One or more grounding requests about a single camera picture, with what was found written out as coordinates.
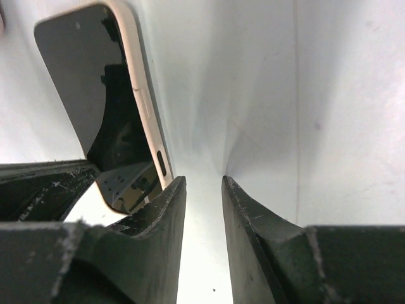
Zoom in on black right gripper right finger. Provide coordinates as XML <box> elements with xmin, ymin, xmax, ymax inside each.
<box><xmin>221</xmin><ymin>176</ymin><xmax>404</xmax><ymax>303</ymax></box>

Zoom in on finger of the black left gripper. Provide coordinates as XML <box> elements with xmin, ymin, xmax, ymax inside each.
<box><xmin>1</xmin><ymin>160</ymin><xmax>101</xmax><ymax>222</ymax></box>

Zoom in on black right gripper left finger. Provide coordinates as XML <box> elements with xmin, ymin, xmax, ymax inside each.
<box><xmin>1</xmin><ymin>176</ymin><xmax>186</xmax><ymax>303</ymax></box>

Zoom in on beige phone case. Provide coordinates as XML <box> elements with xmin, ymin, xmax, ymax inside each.
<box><xmin>33</xmin><ymin>0</ymin><xmax>174</xmax><ymax>216</ymax></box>

